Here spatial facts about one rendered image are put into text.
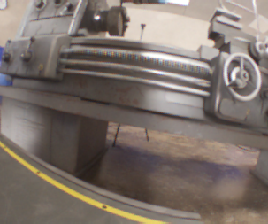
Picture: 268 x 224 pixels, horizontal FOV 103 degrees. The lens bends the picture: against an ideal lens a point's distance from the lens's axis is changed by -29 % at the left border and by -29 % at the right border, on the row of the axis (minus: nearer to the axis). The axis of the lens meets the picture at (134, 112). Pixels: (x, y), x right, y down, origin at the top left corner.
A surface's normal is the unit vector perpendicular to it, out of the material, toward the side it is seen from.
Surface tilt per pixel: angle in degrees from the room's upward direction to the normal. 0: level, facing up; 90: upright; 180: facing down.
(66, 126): 90
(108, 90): 90
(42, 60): 90
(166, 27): 90
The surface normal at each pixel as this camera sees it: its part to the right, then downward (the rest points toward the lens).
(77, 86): -0.11, 0.04
